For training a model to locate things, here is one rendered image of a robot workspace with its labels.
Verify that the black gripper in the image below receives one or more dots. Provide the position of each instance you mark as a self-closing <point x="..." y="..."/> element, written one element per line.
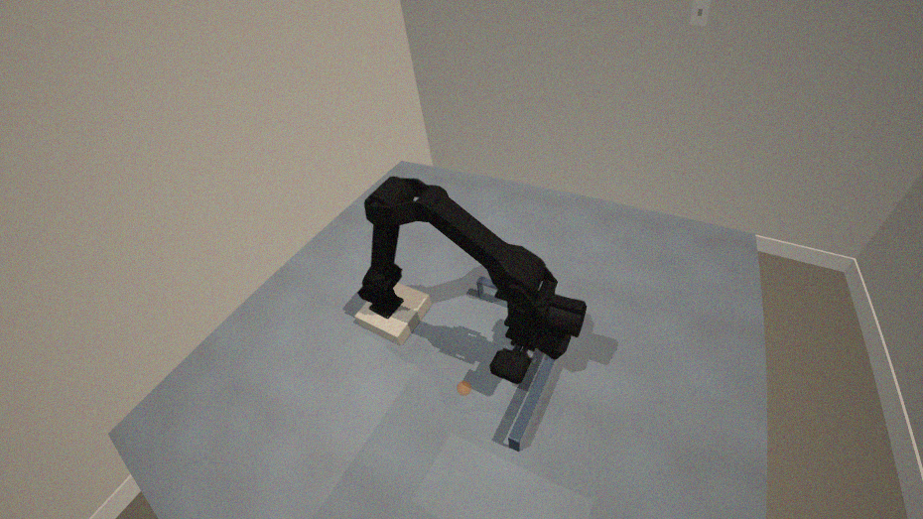
<point x="512" y="364"/>

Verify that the grey l-shaped low wall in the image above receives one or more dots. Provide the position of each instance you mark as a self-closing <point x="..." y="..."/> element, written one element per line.
<point x="489" y="294"/>

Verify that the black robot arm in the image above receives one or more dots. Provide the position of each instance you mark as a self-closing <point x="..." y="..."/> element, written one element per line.
<point x="514" y="271"/>

